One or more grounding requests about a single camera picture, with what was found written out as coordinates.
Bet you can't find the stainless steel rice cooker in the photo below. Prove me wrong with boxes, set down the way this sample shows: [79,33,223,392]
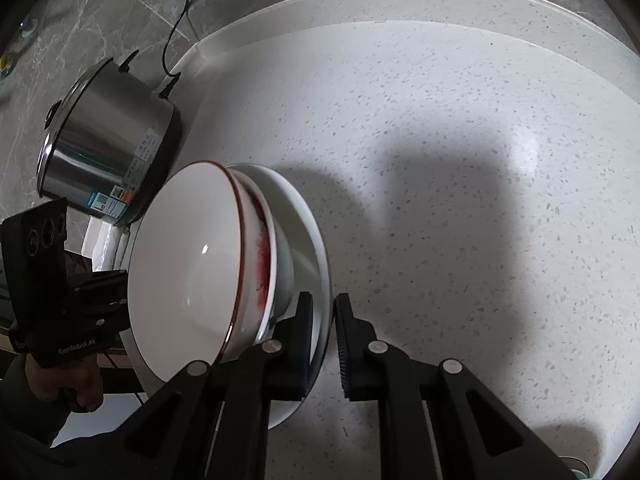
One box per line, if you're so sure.
[36,50,182,226]

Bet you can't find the white folded cloth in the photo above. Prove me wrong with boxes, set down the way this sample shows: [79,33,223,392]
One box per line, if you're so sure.
[82,215,133,267]

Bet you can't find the red floral print bowl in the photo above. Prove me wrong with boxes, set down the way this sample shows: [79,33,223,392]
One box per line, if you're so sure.
[127,160,273,361]

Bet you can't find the black cooker power cable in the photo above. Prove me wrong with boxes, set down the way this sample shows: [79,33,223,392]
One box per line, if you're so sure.
[156,0,201,99]

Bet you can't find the plain white bowl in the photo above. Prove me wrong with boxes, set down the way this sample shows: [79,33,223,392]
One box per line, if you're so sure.
[227,164,297,346]

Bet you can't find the person's left forearm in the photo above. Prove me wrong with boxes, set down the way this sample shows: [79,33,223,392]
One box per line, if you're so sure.
[0,355,126,480]

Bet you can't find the large dark-rimmed white bowl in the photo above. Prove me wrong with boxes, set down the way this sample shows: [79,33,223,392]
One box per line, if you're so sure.
[120,162,332,431]

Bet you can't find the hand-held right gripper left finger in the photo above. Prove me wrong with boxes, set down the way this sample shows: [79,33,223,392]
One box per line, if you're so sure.
[65,291,316,480]

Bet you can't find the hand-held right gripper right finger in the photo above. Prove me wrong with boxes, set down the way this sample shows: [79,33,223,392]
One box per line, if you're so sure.
[334,292,581,480]

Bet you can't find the person's left hand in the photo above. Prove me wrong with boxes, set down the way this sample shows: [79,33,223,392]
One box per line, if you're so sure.
[25,352,104,413]

